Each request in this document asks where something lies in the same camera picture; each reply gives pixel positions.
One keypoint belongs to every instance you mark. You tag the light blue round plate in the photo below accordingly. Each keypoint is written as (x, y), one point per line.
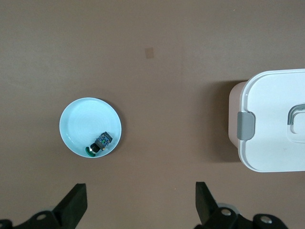
(83, 119)

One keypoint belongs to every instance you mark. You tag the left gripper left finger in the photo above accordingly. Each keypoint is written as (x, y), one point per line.
(74, 205)

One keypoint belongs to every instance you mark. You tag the small blue black object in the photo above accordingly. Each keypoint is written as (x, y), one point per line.
(100, 143)

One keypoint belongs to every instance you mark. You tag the brown tape patch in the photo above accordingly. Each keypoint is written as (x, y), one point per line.
(149, 53)

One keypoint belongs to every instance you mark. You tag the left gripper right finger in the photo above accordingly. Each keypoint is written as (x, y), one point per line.
(206, 205)

